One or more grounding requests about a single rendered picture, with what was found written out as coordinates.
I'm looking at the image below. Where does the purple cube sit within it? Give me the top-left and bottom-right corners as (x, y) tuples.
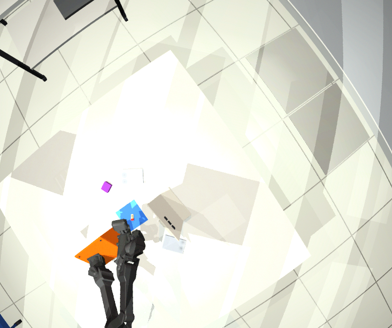
(101, 181), (112, 193)

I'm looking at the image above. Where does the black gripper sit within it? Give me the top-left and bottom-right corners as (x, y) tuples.
(111, 219), (132, 247)

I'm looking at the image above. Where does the blue flat square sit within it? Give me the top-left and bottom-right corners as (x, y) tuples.
(115, 200), (148, 231)

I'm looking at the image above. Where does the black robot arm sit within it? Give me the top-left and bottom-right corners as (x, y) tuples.
(87, 229), (146, 328)

